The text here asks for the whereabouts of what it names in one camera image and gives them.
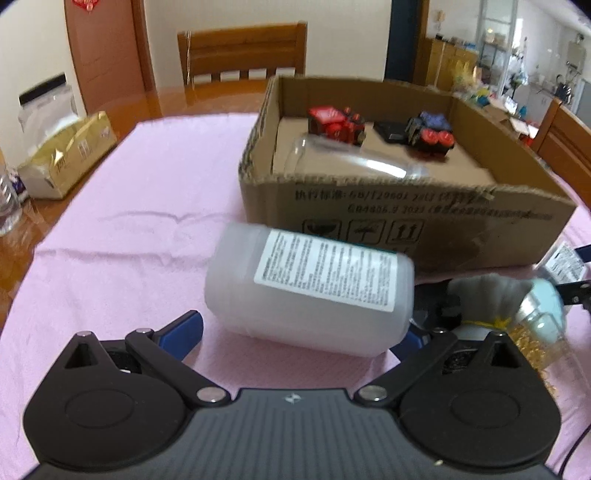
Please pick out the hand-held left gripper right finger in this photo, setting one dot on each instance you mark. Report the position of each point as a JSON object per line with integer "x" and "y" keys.
{"x": 411, "y": 348}

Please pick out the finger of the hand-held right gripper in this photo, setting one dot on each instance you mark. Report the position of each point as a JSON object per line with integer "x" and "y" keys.
{"x": 584, "y": 254}
{"x": 577, "y": 291}

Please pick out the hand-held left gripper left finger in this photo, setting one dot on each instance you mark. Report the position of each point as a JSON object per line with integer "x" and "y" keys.
{"x": 183, "y": 331}

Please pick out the jar of yellow capsules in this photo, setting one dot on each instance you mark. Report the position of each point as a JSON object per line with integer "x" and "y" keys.
{"x": 545, "y": 332}

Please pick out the white plastic bottle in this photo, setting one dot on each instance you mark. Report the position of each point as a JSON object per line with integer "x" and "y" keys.
{"x": 314, "y": 295}

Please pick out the cardboard box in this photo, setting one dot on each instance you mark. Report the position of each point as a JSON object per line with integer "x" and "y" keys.
{"x": 369, "y": 217}

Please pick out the clear plastic jar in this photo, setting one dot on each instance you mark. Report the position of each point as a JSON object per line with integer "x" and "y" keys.
{"x": 351, "y": 161}

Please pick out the black square plate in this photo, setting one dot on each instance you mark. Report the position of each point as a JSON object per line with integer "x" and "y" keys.
{"x": 390, "y": 131}

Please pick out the red toy train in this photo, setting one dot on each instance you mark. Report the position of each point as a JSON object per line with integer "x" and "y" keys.
{"x": 337, "y": 123}

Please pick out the grey pouch with yellow tie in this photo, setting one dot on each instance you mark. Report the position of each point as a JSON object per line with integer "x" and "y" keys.
{"x": 489, "y": 295}

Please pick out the wooden chair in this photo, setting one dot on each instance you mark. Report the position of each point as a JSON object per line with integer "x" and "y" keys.
{"x": 565, "y": 143}
{"x": 244, "y": 50}

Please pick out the pink cloth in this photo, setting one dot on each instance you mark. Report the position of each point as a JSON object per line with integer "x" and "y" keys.
{"x": 138, "y": 207}

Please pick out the grey refrigerator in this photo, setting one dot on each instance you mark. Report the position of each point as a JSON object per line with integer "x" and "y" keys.
{"x": 584, "y": 99}

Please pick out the white water heater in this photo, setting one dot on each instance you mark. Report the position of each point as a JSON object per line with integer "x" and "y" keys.
{"x": 576, "y": 54}

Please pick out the gold tissue pack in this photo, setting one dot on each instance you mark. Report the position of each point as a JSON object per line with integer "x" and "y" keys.
{"x": 69, "y": 157}

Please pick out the pile of yellow bags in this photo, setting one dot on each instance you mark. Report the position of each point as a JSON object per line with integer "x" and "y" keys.
{"x": 466, "y": 81}

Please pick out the clear water bottle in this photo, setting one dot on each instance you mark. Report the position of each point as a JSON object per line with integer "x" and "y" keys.
{"x": 9, "y": 203}

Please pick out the metal storage shelf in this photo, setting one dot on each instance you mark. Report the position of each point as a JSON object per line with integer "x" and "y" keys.
{"x": 496, "y": 50}

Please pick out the wooden cabinet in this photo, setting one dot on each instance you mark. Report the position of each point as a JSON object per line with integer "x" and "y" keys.
{"x": 450, "y": 62}

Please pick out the clear jar with black lid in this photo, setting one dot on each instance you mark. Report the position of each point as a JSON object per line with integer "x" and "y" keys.
{"x": 44, "y": 99}

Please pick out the brown wooden door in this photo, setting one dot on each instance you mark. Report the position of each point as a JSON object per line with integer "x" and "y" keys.
{"x": 108, "y": 55}

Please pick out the red door decoration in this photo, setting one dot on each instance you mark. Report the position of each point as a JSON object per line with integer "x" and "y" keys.
{"x": 86, "y": 4}

